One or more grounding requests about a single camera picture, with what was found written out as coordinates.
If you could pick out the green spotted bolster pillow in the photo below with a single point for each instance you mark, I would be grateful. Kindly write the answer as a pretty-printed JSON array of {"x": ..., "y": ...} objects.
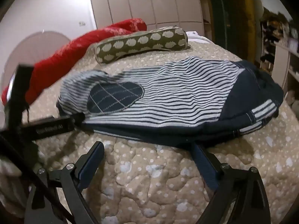
[{"x": 140, "y": 42}]

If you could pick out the beige quilted spotted bedspread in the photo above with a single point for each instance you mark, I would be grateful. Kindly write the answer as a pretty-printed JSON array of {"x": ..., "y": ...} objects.
[{"x": 144, "y": 179}]

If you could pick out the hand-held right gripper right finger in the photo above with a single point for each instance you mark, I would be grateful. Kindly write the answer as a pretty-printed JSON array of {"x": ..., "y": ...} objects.
[{"x": 205, "y": 165}]

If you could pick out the white arched headboard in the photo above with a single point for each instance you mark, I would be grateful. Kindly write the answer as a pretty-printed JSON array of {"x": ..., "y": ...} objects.
[{"x": 28, "y": 49}]

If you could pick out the white bed sheet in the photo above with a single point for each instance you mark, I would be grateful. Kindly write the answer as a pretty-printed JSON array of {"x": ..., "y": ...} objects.
[{"x": 198, "y": 37}]

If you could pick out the beige glossy wardrobe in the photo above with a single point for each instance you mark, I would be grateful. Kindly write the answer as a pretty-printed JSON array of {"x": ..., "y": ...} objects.
[{"x": 140, "y": 2}]

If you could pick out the striped navy pants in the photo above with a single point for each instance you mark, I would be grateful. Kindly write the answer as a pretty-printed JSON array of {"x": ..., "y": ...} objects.
[{"x": 175, "y": 93}]

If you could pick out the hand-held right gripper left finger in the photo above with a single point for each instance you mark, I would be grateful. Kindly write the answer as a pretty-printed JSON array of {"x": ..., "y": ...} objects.
[{"x": 90, "y": 161}]

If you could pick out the white wall switch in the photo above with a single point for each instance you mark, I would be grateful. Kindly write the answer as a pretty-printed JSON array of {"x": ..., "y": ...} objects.
[{"x": 82, "y": 23}]

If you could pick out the cluttered shoe rack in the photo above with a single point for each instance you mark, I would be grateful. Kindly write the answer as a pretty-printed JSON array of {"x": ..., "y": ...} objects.
[{"x": 268, "y": 32}]

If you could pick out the long red pillow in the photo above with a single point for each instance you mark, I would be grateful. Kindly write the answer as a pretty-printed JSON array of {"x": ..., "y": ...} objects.
[{"x": 58, "y": 56}]

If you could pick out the wooden door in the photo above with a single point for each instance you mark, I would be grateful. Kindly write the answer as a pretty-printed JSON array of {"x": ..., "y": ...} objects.
[{"x": 224, "y": 16}]

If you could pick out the white open shelf unit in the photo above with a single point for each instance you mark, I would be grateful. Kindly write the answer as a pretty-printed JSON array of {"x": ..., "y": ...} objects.
[{"x": 280, "y": 58}]

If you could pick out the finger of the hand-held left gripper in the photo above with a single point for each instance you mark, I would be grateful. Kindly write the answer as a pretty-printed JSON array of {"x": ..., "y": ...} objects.
[{"x": 74, "y": 121}]

